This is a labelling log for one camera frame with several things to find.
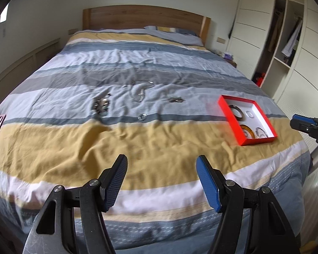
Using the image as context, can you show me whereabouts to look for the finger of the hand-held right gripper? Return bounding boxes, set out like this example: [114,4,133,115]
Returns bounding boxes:
[292,114,316,124]
[290,120,318,136]

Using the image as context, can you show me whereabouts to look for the amber resin bangle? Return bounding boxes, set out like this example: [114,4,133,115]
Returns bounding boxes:
[240,124,256,139]

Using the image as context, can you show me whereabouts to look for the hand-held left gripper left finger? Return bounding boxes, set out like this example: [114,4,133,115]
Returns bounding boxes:
[22,154,128,254]

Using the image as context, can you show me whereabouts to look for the brown hanging clothes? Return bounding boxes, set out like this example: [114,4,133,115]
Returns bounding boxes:
[267,7,284,52]

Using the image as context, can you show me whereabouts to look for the wooden headboard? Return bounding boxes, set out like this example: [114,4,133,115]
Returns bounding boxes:
[83,5,211,47]

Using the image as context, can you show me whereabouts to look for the silver bead chain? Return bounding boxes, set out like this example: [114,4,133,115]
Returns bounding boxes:
[132,86,147,104]

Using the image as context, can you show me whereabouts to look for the dark charm bracelet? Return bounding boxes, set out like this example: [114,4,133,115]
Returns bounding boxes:
[92,91,113,117]

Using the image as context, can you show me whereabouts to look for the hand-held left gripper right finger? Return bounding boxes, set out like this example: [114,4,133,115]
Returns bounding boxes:
[196,155,301,254]

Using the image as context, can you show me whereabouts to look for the window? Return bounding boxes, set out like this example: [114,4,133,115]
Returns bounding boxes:
[0,3,10,26]

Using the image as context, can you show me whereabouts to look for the white wardrobe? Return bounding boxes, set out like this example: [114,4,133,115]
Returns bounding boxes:
[228,0,318,149]

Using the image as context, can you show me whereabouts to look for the dark gold bangle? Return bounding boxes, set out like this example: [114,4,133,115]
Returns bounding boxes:
[228,104,245,118]

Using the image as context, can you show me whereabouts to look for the wooden nightstand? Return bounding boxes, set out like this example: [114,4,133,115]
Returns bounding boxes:
[220,51,238,68]

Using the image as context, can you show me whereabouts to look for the striped duvet bed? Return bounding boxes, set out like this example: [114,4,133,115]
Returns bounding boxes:
[0,28,312,254]

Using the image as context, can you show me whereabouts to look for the red cardboard box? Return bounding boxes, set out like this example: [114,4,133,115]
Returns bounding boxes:
[218,95,278,146]

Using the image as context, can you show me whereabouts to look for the striped hanging shirt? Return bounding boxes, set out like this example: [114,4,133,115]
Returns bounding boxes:
[281,18,303,58]

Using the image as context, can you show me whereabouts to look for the red bag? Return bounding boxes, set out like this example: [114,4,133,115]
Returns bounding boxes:
[254,71,266,87]

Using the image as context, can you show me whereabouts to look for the grey blue pillow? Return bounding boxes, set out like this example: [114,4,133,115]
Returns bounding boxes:
[144,26,204,46]

